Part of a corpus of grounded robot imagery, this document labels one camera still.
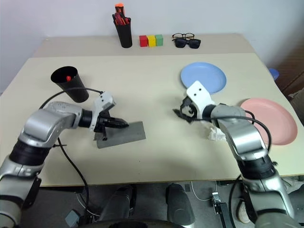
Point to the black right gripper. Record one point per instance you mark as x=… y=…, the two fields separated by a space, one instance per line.
x=192 y=113

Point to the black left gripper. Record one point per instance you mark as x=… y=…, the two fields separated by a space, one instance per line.
x=102 y=122

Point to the grey cloth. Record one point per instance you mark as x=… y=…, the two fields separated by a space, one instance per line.
x=129 y=135

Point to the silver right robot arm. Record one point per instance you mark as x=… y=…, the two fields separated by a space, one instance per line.
x=244 y=135

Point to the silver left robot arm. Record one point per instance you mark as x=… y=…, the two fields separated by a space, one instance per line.
x=47 y=123

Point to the wide black plastic cup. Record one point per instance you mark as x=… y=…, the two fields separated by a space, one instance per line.
x=78 y=95

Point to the blue plate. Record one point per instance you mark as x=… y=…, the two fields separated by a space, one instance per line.
x=206 y=75

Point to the white crumpled object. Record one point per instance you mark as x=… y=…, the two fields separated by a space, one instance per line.
x=215 y=135

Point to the black sunglasses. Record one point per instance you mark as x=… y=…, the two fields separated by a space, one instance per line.
x=181 y=43

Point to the green cube block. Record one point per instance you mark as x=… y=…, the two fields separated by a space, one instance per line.
x=159 y=40

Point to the yellow cube block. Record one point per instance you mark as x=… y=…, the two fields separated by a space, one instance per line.
x=151 y=41

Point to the red cube block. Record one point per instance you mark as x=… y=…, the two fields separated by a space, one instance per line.
x=143 y=41

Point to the dark rounded shape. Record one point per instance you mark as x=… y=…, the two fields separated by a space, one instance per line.
x=179 y=204
x=117 y=205

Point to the tall black pen holder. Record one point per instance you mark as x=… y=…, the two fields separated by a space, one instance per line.
x=124 y=36

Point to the pink plate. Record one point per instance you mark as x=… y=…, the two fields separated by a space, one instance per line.
x=278 y=123

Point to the blue round lid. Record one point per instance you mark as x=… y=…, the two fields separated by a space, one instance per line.
x=274 y=74

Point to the red black marker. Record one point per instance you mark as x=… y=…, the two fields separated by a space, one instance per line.
x=122 y=21
x=116 y=19
x=127 y=20

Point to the small grey box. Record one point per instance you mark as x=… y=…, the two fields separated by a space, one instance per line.
x=72 y=218

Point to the orange capped marker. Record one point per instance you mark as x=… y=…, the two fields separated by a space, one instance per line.
x=118 y=7

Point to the white shoe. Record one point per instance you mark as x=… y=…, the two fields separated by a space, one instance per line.
x=244 y=211

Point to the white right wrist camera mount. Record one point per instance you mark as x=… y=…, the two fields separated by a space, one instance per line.
x=198 y=93

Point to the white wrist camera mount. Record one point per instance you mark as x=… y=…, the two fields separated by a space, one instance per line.
x=198 y=93
x=105 y=99

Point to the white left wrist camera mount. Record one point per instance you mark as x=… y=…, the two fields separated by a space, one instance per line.
x=105 y=99

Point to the brown frame glasses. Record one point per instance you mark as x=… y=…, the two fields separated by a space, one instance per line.
x=190 y=36

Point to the black table frame bar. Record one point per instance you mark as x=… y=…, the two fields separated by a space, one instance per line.
x=61 y=189

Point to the black metal bracket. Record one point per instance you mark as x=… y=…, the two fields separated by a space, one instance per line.
x=222 y=213

